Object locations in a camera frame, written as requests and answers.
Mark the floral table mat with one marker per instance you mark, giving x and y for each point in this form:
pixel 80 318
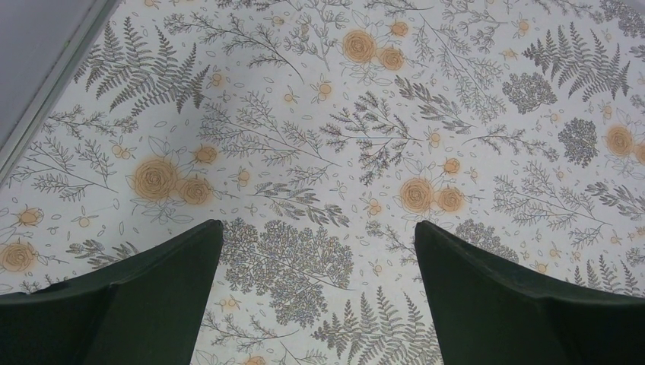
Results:
pixel 320 133

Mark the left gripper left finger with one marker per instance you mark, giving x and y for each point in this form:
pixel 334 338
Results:
pixel 146 309

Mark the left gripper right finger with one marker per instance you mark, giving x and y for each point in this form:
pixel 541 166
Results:
pixel 489 310

